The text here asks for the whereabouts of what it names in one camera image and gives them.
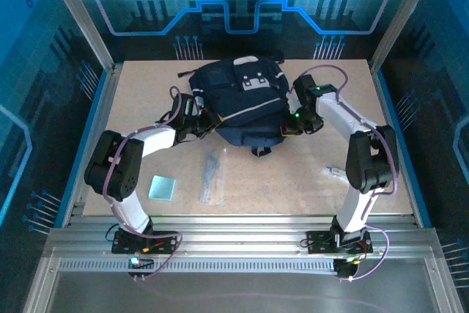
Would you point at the navy blue student backpack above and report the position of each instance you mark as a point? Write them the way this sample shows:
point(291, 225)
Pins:
point(249, 104)

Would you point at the clear plastic bag of pens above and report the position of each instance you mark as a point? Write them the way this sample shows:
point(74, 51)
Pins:
point(212, 177)

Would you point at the small white item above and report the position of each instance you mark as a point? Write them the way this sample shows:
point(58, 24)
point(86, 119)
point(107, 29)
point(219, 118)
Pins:
point(333, 172)

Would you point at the light teal square note pad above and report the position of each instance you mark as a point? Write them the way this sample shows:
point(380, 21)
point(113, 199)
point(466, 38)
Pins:
point(162, 188)

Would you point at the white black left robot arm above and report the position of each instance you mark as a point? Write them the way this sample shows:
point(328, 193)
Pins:
point(154, 140)

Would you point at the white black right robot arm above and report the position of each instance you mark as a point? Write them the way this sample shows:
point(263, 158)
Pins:
point(337, 111)

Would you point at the aluminium front beam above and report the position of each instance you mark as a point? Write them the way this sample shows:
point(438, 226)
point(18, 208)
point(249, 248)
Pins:
point(238, 239)

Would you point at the small black controller with LED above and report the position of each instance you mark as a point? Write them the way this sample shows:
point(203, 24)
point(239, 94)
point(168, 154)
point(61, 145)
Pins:
point(144, 264)
point(344, 269)

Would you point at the steel sheet panel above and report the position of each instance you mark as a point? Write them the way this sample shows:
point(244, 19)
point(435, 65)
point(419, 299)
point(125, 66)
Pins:
point(238, 291)

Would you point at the aluminium side rail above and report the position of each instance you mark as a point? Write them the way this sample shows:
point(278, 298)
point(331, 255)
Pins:
point(379, 82)
point(103, 107)

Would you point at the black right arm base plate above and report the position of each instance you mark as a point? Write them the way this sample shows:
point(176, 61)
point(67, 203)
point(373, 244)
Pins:
point(318, 241)

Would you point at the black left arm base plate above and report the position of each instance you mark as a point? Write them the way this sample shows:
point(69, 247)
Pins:
point(165, 241)

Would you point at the aluminium frame post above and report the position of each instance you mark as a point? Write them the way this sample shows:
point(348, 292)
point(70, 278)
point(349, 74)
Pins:
point(399, 16)
point(84, 23)

